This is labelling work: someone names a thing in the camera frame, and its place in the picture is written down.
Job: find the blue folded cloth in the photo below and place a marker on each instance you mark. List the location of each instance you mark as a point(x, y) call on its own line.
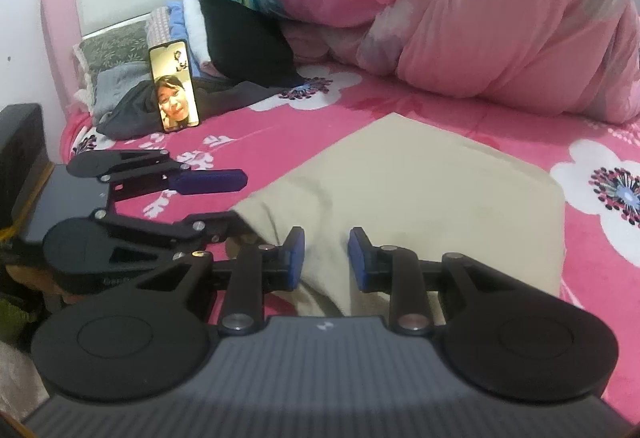
point(179, 21)

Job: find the grey floral pillow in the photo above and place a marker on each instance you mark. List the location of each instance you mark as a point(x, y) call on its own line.
point(112, 51)

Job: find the grey-blue folded cloth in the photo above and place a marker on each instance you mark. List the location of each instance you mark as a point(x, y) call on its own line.
point(117, 91)

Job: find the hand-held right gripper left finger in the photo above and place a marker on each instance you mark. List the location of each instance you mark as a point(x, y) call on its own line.
point(296, 258)

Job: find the white folded towel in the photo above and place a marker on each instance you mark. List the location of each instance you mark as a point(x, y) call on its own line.
point(197, 28)

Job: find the pink checked folded cloth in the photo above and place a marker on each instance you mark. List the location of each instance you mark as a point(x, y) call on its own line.
point(159, 28)

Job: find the pink and grey quilt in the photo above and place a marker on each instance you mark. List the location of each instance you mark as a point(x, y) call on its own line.
point(475, 8)

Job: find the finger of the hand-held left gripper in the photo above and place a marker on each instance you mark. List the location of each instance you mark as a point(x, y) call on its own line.
point(190, 230)
point(210, 182)

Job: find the pink and white headboard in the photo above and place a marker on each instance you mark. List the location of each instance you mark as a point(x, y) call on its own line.
point(55, 18)

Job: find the beige pants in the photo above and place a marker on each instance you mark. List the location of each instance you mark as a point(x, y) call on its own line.
point(425, 198)

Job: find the smartphone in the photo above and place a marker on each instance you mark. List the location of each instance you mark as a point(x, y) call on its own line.
point(174, 88)

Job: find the pink floral blanket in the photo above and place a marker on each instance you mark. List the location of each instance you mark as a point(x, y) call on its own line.
point(350, 103)

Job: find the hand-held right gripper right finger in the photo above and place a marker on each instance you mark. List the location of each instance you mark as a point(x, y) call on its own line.
point(357, 260)

